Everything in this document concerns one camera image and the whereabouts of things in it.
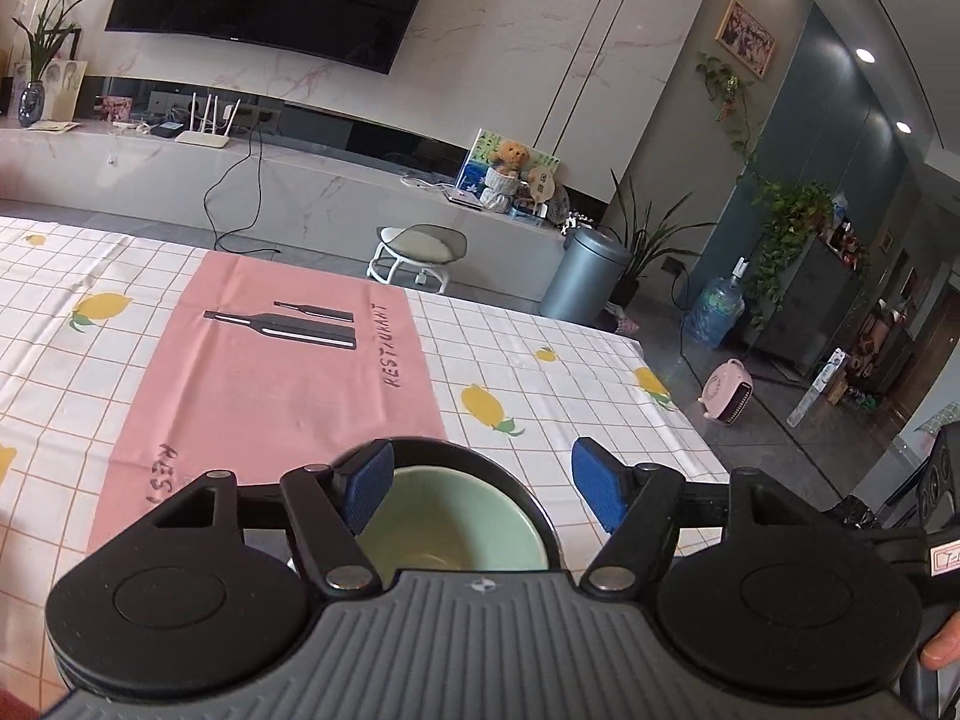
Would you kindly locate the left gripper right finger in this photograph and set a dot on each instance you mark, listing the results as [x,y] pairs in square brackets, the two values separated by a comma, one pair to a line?
[638,507]

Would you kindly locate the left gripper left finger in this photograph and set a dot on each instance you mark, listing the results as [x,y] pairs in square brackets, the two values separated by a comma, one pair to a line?
[328,507]

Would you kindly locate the orange steel bowl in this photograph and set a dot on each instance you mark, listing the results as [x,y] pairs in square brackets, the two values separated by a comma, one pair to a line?
[418,451]

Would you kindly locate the green ceramic bowl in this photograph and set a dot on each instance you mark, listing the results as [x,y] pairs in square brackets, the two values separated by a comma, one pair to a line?
[438,519]

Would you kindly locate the person's right hand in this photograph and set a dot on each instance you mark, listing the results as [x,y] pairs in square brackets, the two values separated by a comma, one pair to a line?
[944,648]

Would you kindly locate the pink space heater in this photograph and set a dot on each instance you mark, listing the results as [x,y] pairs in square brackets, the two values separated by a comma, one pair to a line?
[726,392]

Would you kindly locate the blue water jug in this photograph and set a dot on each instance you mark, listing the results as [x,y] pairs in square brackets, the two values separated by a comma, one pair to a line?
[717,308]

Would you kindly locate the lemon checked tablecloth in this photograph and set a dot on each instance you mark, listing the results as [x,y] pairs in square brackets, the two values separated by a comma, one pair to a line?
[130,366]

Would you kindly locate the grey trash bin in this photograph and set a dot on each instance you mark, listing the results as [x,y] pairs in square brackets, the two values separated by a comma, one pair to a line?
[584,280]

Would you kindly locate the tall floor plant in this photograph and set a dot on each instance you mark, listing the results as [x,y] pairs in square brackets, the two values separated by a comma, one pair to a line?
[646,239]

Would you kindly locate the white round stool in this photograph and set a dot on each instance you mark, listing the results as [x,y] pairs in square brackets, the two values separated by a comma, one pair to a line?
[426,249]

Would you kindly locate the white marble tv console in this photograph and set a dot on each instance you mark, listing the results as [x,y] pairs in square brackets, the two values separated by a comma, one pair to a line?
[268,192]

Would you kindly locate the hanging green vine plant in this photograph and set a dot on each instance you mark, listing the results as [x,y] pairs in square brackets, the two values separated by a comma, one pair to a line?
[795,211]

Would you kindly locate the teddy bear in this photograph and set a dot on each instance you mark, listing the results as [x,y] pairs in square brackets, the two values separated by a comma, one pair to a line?
[509,158]

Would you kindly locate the white wifi router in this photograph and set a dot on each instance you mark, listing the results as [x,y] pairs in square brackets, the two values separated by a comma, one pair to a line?
[211,123]

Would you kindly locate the potted plant blue vase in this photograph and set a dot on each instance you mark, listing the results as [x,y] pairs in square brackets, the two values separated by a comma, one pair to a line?
[53,26]

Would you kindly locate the framed wall picture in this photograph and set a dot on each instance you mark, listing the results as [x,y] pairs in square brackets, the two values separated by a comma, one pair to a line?
[743,36]

